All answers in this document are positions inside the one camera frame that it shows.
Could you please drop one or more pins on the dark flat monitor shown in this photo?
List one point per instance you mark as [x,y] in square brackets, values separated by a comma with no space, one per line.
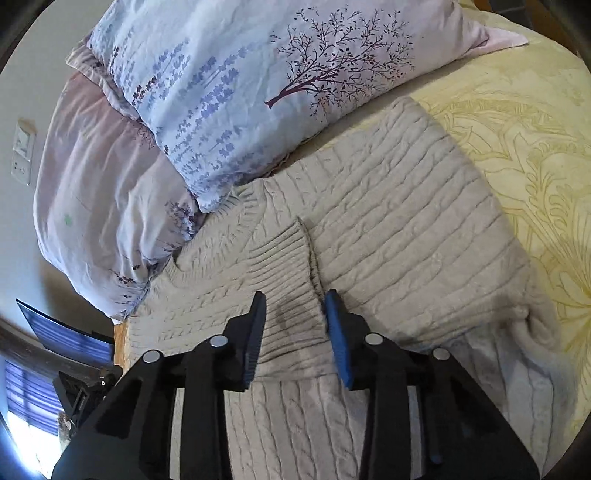
[64,334]

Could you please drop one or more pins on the tree print pillow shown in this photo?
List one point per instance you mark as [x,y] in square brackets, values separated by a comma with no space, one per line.
[231,92]

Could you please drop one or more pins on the white wall socket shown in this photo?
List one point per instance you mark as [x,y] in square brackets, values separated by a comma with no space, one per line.
[20,171]

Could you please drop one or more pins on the white wall switch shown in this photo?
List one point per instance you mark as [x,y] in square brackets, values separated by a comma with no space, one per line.
[24,138]

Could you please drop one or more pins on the yellow patterned bed sheet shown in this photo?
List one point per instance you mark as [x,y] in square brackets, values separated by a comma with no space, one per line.
[531,138]

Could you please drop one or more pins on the pink floral pillow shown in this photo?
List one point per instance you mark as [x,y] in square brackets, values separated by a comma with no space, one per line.
[92,184]

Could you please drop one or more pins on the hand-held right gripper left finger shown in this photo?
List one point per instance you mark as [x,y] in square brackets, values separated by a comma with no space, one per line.
[252,342]

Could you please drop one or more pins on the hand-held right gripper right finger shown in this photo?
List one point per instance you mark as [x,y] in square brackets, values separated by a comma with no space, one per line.
[339,342]

